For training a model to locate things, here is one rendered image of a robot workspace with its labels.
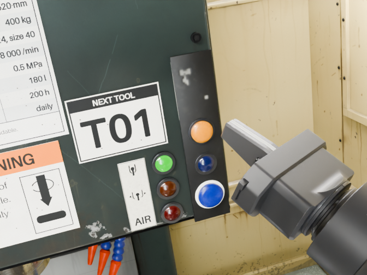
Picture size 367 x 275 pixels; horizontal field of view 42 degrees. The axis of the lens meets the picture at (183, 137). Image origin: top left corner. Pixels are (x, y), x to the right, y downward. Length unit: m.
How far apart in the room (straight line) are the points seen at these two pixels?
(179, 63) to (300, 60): 1.27
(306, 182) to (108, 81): 0.22
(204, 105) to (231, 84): 1.14
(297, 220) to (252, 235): 1.51
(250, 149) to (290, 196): 0.07
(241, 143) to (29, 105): 0.21
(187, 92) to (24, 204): 0.21
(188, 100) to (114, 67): 0.09
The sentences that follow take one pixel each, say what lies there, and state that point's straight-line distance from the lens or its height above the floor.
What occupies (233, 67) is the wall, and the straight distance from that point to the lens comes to 1.66.
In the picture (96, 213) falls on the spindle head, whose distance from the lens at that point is 0.55.
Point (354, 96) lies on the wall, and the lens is 1.58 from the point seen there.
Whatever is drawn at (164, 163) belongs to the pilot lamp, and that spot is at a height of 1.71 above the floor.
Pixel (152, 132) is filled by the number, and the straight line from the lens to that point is 0.52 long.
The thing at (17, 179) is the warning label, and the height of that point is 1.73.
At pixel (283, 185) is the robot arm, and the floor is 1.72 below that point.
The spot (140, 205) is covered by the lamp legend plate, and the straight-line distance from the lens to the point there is 0.55.
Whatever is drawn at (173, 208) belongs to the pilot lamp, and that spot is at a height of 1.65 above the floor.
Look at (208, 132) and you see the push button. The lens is 0.53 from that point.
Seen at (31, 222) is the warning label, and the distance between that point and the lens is 0.55.
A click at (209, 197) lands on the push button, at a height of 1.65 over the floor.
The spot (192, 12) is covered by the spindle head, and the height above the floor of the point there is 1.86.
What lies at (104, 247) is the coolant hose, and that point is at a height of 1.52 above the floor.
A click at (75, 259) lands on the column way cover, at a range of 1.33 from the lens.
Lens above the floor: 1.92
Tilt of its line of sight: 21 degrees down
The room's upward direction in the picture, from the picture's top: 9 degrees counter-clockwise
